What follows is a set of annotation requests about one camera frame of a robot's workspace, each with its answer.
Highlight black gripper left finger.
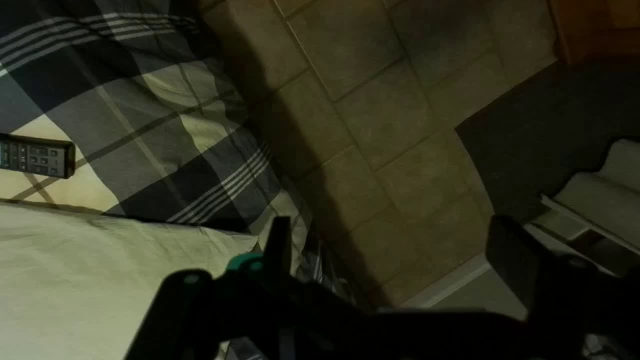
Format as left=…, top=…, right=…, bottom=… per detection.
left=264, top=217, right=293, bottom=282

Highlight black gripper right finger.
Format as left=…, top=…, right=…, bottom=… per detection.
left=486, top=217, right=538, bottom=308

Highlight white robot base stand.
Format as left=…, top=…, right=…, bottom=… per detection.
left=526, top=141, right=640, bottom=277

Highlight white pillow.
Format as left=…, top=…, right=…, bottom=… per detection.
left=0, top=205, right=257, bottom=360

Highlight black remote control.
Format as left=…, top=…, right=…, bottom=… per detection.
left=0, top=134, right=76, bottom=179

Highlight dark floor mat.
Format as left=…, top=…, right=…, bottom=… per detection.
left=457, top=62, right=640, bottom=222

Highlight black white plaid bedspread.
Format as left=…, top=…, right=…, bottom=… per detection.
left=0, top=0, right=349, bottom=360

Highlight wooden dresser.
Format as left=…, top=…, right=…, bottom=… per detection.
left=549, top=0, right=640, bottom=65

